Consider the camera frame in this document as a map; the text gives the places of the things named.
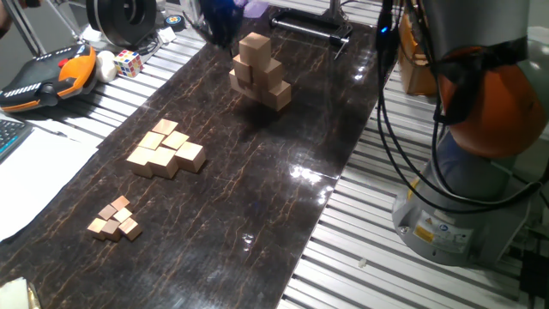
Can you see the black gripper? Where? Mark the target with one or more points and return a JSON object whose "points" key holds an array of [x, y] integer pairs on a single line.
{"points": [[222, 13]]}

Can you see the small black handheld device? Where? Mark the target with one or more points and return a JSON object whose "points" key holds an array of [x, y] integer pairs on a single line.
{"points": [[33, 3]]}

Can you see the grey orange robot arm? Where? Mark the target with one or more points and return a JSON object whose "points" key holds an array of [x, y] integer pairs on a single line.
{"points": [[472, 184]]}

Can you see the forearm in black sleeve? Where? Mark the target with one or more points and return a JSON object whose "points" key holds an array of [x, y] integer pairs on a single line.
{"points": [[4, 32]]}

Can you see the bare person hand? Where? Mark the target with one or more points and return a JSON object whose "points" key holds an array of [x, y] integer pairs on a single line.
{"points": [[4, 18]]}

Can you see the purple plastic bag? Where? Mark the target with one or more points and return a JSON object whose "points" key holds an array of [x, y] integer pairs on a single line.
{"points": [[257, 9]]}

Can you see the white paper slip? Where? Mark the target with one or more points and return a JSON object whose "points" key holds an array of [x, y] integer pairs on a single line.
{"points": [[91, 33], [168, 35]]}

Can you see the colourful puzzle cube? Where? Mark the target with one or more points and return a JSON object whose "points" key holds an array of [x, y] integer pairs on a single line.
{"points": [[128, 63]]}

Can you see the black filament spool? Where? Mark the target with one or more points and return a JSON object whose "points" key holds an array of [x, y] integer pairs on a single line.
{"points": [[120, 21]]}

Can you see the medium wooden cube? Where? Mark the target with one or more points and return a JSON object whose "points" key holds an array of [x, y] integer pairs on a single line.
{"points": [[190, 156], [175, 140], [139, 162], [165, 126], [163, 163], [151, 140]]}

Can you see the black desk clamp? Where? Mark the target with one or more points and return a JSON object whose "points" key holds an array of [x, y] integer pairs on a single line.
{"points": [[339, 31]]}

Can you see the white rounded plastic object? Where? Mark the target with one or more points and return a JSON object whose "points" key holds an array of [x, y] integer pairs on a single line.
{"points": [[105, 66]]}

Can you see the black marble pattern mat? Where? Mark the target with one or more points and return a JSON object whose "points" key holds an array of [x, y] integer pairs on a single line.
{"points": [[236, 193]]}

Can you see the orange black teach pendant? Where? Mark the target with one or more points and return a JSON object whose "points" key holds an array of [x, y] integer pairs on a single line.
{"points": [[43, 79]]}

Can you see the small wooden cube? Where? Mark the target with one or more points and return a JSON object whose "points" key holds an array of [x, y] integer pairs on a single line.
{"points": [[120, 202], [111, 230], [130, 228], [96, 227], [122, 214], [107, 211]]}

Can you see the open cardboard box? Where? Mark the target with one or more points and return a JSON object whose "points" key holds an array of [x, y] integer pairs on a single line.
{"points": [[417, 73]]}

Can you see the black computer keyboard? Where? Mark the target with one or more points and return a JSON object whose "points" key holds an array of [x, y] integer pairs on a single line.
{"points": [[10, 135]]}

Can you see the large white paper sheet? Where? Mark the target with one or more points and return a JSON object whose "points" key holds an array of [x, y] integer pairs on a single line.
{"points": [[34, 180]]}

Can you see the small white scrap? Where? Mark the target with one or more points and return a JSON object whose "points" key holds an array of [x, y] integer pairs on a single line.
{"points": [[362, 262]]}

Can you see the gold white small box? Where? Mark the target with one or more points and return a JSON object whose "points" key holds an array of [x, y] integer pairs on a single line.
{"points": [[15, 296]]}

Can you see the aluminium frame beam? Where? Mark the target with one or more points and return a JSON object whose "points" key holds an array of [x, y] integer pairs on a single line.
{"points": [[24, 28], [194, 15], [335, 8]]}

